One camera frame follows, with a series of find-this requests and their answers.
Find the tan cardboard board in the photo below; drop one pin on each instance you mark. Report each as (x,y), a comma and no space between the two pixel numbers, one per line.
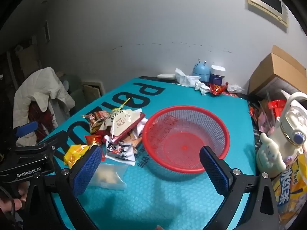
(92,92)

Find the white triangular snack packet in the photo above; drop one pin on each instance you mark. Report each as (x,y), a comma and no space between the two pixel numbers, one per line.
(122,123)

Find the blue cartoon humidifier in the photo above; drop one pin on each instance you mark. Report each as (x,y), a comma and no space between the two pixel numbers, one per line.
(201,71)

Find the clear plastic snack packet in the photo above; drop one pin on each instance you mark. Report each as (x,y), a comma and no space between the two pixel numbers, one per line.
(109,176)

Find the yellow candy packet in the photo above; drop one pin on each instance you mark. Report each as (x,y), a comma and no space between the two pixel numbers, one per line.
(74,154)

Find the crumpled clear plastic wrapper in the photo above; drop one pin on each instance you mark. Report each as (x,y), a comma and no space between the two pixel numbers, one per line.
(235,88)

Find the yellow plastic stick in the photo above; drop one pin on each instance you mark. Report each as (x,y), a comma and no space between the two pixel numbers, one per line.
(124,104)

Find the red plastic mesh basket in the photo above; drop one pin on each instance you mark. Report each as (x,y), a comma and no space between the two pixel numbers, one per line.
(182,146)

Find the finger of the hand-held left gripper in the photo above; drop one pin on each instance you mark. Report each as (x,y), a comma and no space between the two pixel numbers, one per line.
(60,139)
(27,128)

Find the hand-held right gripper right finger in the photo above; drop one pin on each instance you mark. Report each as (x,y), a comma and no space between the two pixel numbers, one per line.
(213,172)

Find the cream wall intercom panel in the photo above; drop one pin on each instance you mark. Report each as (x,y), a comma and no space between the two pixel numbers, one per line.
(267,0)

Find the white quilted jacket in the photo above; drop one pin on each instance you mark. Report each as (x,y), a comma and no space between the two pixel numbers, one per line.
(36,93)

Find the red knitted cloth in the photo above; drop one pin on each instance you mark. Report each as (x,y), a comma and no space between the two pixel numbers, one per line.
(39,117)

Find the person's left hand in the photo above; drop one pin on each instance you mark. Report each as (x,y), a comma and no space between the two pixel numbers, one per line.
(10,204)

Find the open cardboard box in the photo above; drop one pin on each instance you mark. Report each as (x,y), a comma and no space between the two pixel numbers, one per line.
(275,69)

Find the white flat device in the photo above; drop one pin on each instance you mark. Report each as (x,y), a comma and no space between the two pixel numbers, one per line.
(166,76)

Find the white dark-blue jar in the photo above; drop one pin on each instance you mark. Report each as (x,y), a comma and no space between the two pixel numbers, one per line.
(217,76)

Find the tan snack packet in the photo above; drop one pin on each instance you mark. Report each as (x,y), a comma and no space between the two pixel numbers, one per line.
(137,145)

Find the teal bubble mailer mat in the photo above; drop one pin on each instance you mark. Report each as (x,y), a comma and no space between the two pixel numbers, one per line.
(156,196)

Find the red shiny box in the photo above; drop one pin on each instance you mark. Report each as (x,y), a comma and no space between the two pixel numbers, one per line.
(275,107)

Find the crumpled white tissue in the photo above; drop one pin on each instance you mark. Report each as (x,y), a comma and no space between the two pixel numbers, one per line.
(201,88)

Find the brown cereal packet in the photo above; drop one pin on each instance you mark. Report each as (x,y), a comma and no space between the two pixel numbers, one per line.
(96,121)

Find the white snack wrapper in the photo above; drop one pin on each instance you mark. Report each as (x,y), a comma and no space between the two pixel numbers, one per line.
(140,128)

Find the red candy wrapper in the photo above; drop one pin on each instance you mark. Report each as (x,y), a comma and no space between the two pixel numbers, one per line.
(217,89)

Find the cream cartoon water bottle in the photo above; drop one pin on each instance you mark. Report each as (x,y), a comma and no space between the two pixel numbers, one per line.
(292,122)

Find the yellow iced tea bottle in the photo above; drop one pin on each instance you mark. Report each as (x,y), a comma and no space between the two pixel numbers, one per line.
(287,189)

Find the white red-trimmed snack packet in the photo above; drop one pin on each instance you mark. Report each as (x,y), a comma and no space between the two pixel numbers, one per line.
(118,152)

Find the clear box of pink paper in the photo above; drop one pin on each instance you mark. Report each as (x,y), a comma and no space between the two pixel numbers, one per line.
(263,122)

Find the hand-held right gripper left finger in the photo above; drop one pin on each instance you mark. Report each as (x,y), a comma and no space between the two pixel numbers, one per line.
(88,170)

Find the small red snack packet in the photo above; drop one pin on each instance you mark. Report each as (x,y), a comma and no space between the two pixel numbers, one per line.
(94,139)

